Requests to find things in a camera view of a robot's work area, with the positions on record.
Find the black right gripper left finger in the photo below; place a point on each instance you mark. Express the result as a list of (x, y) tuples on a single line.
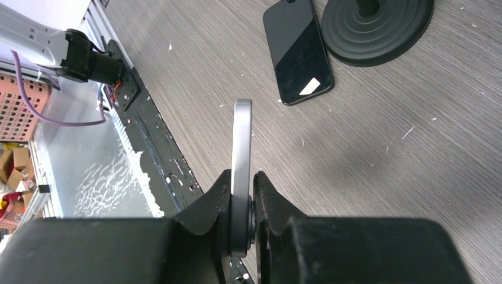
[(191, 247)]

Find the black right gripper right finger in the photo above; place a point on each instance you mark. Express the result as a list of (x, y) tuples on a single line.
[(293, 247)]

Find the white-edged smartphone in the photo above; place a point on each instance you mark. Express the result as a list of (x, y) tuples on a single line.
[(240, 226)]

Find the small black smartphone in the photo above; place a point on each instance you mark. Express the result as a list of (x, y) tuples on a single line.
[(299, 57)]

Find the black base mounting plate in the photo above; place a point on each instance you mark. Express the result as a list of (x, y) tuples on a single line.
[(159, 156)]

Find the cardboard boxes in background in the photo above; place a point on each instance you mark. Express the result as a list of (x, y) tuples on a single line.
[(17, 170)]

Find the pink perforated basket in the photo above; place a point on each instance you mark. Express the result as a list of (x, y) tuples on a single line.
[(17, 121)]

